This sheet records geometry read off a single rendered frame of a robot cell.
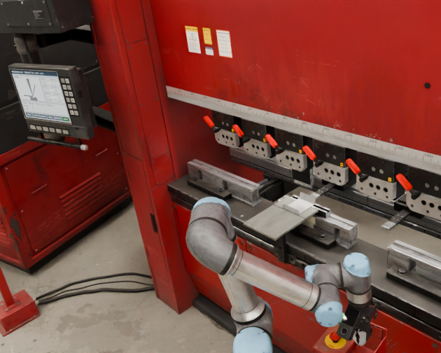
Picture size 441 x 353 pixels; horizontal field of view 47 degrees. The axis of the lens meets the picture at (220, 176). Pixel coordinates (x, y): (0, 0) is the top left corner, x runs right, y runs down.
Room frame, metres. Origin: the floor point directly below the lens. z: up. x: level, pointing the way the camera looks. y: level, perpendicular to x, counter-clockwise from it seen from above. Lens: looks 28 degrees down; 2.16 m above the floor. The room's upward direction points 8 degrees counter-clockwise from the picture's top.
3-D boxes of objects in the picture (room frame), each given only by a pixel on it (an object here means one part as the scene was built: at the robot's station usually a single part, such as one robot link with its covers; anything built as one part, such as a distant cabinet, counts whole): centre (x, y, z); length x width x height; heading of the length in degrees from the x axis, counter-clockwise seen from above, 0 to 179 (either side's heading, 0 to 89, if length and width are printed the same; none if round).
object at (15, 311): (2.60, 1.44, 0.41); 0.25 x 0.20 x 0.83; 127
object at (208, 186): (2.32, 0.07, 0.89); 0.30 x 0.05 x 0.03; 37
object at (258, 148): (2.06, -0.20, 1.26); 0.15 x 0.09 x 0.17; 37
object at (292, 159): (1.90, -0.32, 1.26); 0.15 x 0.09 x 0.17; 37
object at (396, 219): (1.68, -0.70, 1.01); 0.26 x 0.12 x 0.05; 127
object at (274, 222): (1.79, -0.22, 1.00); 0.26 x 0.18 x 0.01; 127
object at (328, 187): (1.97, -0.47, 1.01); 0.26 x 0.12 x 0.05; 127
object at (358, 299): (1.22, -0.37, 1.06); 0.08 x 0.08 x 0.05
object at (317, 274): (1.21, -0.26, 1.13); 0.11 x 0.11 x 0.08; 81
